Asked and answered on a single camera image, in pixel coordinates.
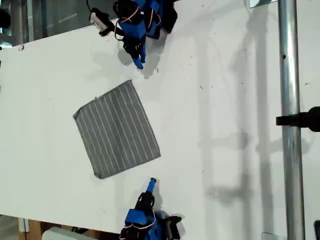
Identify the steel post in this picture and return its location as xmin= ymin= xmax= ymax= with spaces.
xmin=277 ymin=0 xmax=306 ymax=240

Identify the white table bracket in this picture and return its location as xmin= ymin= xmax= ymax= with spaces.
xmin=17 ymin=217 xmax=30 ymax=234

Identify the black round object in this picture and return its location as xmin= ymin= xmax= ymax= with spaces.
xmin=0 ymin=8 xmax=12 ymax=30

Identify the grey striped towel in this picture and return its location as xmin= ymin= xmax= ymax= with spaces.
xmin=72 ymin=79 xmax=162 ymax=180

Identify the white and black camera box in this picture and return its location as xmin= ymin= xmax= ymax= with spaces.
xmin=89 ymin=7 xmax=109 ymax=30

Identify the short black camera stalk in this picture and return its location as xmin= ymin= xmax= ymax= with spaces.
xmin=98 ymin=23 xmax=115 ymax=38

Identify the black clamp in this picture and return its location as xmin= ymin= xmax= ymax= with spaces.
xmin=275 ymin=106 xmax=320 ymax=135

